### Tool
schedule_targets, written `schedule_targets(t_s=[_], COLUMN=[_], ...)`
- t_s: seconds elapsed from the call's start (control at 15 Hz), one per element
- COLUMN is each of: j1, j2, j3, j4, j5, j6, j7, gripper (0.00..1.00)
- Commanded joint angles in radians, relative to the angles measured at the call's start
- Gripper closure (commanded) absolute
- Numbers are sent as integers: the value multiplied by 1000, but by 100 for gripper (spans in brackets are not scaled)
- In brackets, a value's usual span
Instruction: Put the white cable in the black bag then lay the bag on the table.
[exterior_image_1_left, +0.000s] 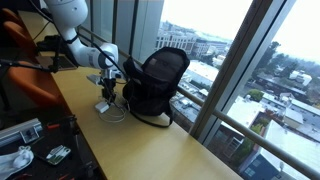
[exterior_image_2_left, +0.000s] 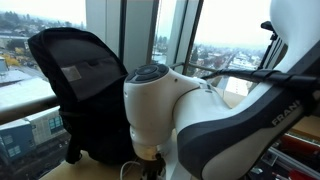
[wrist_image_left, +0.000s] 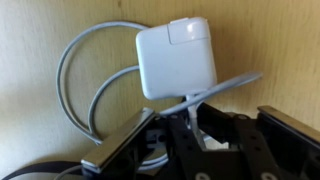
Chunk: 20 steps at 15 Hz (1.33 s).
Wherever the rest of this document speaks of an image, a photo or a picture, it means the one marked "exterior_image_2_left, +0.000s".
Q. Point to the black stereo camera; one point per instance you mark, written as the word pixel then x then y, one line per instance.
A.
pixel 268 26

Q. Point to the small red object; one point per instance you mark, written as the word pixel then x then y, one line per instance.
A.
pixel 296 175

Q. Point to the silver aluminium rail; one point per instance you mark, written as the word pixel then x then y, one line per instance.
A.
pixel 293 163

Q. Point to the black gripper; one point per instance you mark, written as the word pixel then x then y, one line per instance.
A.
pixel 152 166

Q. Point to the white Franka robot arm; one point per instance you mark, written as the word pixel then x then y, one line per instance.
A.
pixel 206 116

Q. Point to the slim dark window post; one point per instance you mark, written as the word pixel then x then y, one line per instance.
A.
pixel 186 33

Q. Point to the grey window column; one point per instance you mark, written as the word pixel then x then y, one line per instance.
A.
pixel 140 33

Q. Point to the black backpack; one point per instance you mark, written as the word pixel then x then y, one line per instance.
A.
pixel 86 66

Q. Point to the metal window handrail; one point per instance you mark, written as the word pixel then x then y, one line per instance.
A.
pixel 26 110
pixel 193 66

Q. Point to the small clear plastic item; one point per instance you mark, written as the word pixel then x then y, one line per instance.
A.
pixel 257 170

